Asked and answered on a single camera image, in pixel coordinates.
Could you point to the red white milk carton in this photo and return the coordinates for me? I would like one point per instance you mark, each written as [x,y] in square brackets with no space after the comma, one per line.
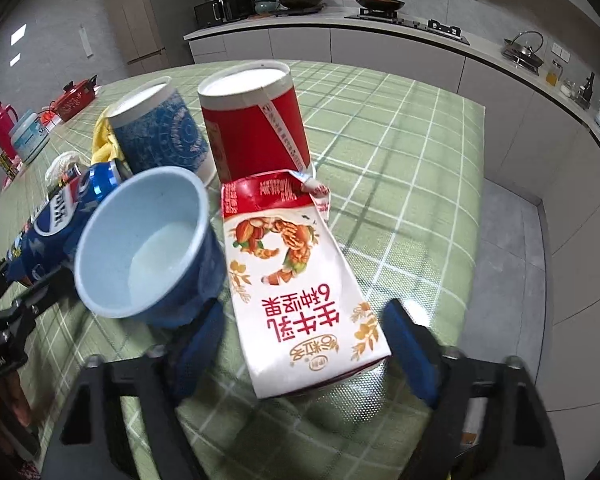
[302,319]

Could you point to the white blue container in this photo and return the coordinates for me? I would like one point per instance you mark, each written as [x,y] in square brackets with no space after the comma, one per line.
[28,136]

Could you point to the refrigerator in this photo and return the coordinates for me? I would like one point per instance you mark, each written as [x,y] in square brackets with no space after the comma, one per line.
[150,33]

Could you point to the blue patterned paper cup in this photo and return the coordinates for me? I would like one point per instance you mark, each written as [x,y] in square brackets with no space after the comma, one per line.
[153,127]

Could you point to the frying pan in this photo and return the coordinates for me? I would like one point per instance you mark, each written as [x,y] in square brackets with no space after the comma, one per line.
[381,5]

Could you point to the red enamel pot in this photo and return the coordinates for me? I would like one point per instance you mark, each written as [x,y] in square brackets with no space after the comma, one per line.
[74,99]

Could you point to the yellow cloth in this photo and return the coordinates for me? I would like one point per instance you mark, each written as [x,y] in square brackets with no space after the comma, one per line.
[105,146]

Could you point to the red paper cup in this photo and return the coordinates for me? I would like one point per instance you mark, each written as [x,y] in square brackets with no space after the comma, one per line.
[253,120]

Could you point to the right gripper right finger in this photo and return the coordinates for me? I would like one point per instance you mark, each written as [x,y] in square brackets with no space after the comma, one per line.
[488,420]

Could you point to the blue snack bag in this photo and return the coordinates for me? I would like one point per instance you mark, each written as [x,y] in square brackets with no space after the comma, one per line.
[49,237]

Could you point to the red thermos jug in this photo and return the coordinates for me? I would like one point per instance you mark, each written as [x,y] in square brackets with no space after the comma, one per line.
[8,118]

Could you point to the dark glass bottle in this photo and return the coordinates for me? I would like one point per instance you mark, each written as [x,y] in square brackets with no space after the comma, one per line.
[585,92]

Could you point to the black microwave oven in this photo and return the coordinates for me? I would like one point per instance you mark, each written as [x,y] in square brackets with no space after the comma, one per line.
[218,12]

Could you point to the steel kettle pot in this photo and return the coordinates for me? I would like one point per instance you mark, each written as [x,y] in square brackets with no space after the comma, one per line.
[521,53]

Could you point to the blue plastic bowl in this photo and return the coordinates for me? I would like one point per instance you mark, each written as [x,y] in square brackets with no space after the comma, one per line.
[149,251]

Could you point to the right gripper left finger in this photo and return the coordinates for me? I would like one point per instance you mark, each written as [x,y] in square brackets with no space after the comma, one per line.
[89,439]

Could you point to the gas stove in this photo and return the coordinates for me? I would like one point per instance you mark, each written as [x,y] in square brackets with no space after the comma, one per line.
[393,17]

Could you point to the left hand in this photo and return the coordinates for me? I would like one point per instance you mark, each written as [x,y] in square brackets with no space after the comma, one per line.
[15,419]

